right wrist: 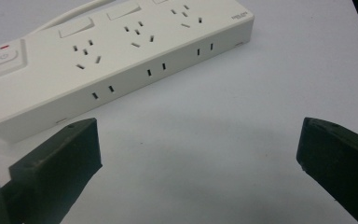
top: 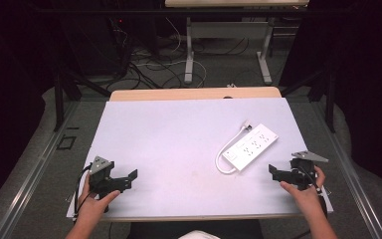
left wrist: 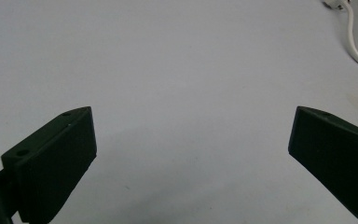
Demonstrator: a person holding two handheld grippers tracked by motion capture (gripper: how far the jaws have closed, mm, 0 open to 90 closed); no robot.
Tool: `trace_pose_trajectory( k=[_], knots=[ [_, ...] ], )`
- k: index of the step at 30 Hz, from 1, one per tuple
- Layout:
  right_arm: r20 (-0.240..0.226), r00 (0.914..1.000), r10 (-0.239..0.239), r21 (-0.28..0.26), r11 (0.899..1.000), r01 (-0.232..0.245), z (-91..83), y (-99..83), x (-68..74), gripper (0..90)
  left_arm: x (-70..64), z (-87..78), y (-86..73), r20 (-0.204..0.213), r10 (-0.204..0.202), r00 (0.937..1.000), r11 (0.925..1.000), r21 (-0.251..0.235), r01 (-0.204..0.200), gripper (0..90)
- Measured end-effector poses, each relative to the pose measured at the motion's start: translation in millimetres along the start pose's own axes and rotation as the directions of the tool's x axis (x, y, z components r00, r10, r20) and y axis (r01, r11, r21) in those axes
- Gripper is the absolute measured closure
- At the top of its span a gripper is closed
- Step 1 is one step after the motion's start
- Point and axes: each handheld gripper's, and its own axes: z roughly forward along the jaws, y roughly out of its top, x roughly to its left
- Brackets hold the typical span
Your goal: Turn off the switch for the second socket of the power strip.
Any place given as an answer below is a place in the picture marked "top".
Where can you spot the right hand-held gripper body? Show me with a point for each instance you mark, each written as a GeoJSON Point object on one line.
{"type": "Point", "coordinates": [303, 169]}

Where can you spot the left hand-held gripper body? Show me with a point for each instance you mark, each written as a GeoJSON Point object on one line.
{"type": "Point", "coordinates": [102, 177]}

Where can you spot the person's left hand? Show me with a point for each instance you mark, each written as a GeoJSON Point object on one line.
{"type": "Point", "coordinates": [94, 205]}

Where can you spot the person's right hand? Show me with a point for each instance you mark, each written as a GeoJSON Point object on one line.
{"type": "Point", "coordinates": [306, 199]}

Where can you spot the white power strip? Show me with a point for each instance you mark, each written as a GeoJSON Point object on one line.
{"type": "Point", "coordinates": [250, 147]}

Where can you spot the white power strip plug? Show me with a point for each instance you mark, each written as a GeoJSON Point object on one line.
{"type": "Point", "coordinates": [246, 125]}

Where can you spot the person's dark trousers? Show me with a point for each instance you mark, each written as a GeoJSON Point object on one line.
{"type": "Point", "coordinates": [152, 229]}

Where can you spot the white table mat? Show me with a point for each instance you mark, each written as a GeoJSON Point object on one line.
{"type": "Point", "coordinates": [179, 149]}

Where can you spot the black metal stand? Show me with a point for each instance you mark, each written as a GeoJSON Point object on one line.
{"type": "Point", "coordinates": [61, 93]}
{"type": "Point", "coordinates": [328, 96]}

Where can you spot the person's white shirt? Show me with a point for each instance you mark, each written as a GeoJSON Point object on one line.
{"type": "Point", "coordinates": [199, 235]}

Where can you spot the dark computer tower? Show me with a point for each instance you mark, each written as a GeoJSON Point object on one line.
{"type": "Point", "coordinates": [102, 43]}

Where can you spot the white desk with metal legs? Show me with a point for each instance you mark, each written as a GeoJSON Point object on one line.
{"type": "Point", "coordinates": [229, 30]}

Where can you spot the aluminium floor rail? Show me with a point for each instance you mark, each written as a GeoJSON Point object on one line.
{"type": "Point", "coordinates": [30, 176]}
{"type": "Point", "coordinates": [348, 166]}

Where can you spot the black floor socket frame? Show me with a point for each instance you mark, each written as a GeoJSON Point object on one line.
{"type": "Point", "coordinates": [66, 142]}

